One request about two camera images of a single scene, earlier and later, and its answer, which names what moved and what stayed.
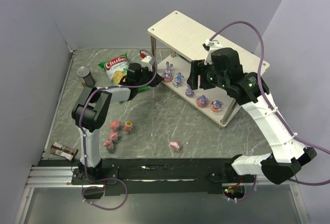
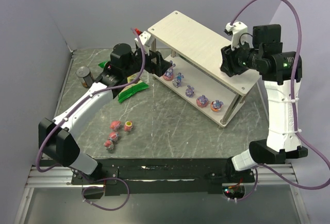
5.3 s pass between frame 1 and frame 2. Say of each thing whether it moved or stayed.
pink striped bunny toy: stayed
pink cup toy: stayed
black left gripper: moved
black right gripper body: moved
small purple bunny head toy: stayed
